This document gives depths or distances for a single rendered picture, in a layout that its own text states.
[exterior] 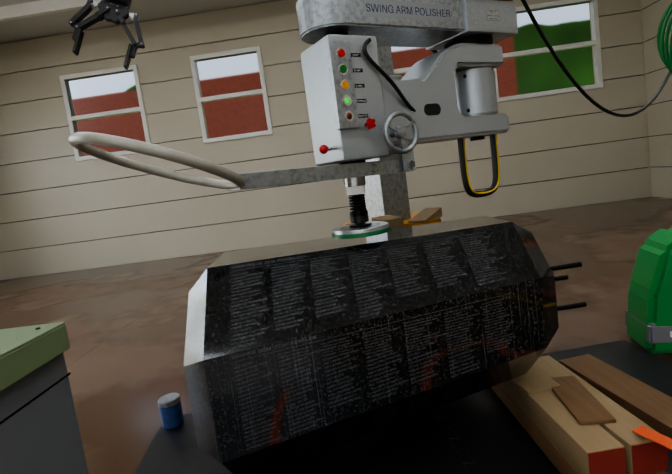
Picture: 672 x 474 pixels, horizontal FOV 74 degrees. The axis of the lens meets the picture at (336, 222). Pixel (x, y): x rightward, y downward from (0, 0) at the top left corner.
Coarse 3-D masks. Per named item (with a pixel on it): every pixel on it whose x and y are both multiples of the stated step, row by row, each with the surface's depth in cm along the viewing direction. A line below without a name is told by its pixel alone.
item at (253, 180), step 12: (300, 168) 147; (312, 168) 150; (324, 168) 152; (336, 168) 154; (348, 168) 156; (360, 168) 159; (372, 168) 160; (384, 168) 164; (396, 168) 167; (252, 180) 139; (264, 180) 141; (276, 180) 143; (288, 180) 145; (300, 180) 147; (312, 180) 150; (324, 180) 152
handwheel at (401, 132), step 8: (400, 112) 154; (384, 128) 152; (392, 128) 153; (400, 128) 154; (408, 128) 157; (416, 128) 158; (384, 136) 152; (392, 136) 159; (400, 136) 154; (416, 136) 158; (392, 144) 153; (400, 152) 155
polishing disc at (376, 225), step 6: (372, 222) 173; (378, 222) 170; (384, 222) 168; (336, 228) 169; (342, 228) 167; (348, 228) 165; (354, 228) 162; (360, 228) 160; (366, 228) 158; (372, 228) 157; (378, 228) 158; (384, 228) 160; (342, 234) 159
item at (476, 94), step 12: (456, 72) 189; (468, 72) 184; (480, 72) 184; (492, 72) 186; (456, 84) 189; (468, 84) 185; (480, 84) 184; (492, 84) 186; (468, 96) 186; (480, 96) 185; (492, 96) 186; (468, 108) 187; (480, 108) 185; (492, 108) 186
